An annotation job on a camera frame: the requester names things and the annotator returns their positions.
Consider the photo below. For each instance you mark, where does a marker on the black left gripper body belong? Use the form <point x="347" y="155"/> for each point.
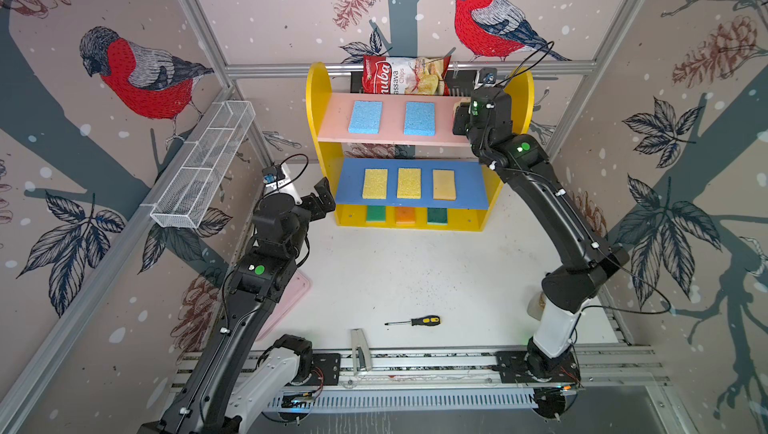
<point x="302" y="216"/>

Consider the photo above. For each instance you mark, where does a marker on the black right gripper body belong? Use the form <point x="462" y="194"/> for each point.
<point x="473" y="143"/>

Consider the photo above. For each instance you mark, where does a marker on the blue sponge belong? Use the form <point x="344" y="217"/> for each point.
<point x="365" y="118"/>
<point x="420" y="119"/>

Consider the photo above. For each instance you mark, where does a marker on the light green foam sponge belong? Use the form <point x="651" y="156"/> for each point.
<point x="376" y="214"/>

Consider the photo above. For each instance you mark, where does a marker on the pale yellow sponge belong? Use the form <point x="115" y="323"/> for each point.
<point x="444" y="185"/>

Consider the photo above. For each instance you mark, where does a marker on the yellow cellulose sponge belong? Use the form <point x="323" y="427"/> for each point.
<point x="409" y="183"/>

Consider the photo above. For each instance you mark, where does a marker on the orange foam sponge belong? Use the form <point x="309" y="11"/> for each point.
<point x="405" y="215"/>

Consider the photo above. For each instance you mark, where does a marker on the dark green scouring sponge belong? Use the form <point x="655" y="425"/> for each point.
<point x="437" y="216"/>

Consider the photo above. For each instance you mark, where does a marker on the yellow smiley face sponge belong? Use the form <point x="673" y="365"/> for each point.
<point x="464" y="100"/>

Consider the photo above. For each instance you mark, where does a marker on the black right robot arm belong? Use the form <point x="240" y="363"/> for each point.
<point x="587" y="259"/>

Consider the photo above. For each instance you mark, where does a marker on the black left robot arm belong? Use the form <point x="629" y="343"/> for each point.
<point x="214" y="399"/>

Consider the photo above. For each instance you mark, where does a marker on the yellow wooden shelf unit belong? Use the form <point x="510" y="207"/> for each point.
<point x="344" y="157"/>

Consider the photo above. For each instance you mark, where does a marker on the red cassava chips bag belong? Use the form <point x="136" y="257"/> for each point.
<point x="408" y="76"/>

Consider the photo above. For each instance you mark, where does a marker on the black yellow screwdriver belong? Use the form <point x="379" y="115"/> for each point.
<point x="425" y="321"/>

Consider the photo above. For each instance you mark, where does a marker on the small amber glass jar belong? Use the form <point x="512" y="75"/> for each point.
<point x="536" y="306"/>

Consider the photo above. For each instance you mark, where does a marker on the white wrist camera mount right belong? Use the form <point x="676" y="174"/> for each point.
<point x="485" y="77"/>

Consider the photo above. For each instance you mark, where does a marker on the white wire mesh basket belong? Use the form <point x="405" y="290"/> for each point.
<point x="191" y="191"/>

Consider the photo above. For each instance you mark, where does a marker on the grey metal bracket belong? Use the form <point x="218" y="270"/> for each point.
<point x="361" y="354"/>

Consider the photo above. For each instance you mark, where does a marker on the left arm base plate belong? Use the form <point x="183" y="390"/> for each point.
<point x="318" y="369"/>

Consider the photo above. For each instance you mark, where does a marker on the aluminium rail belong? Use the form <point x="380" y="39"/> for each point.
<point x="415" y="368"/>

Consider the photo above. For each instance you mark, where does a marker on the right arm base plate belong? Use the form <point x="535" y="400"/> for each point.
<point x="524" y="366"/>

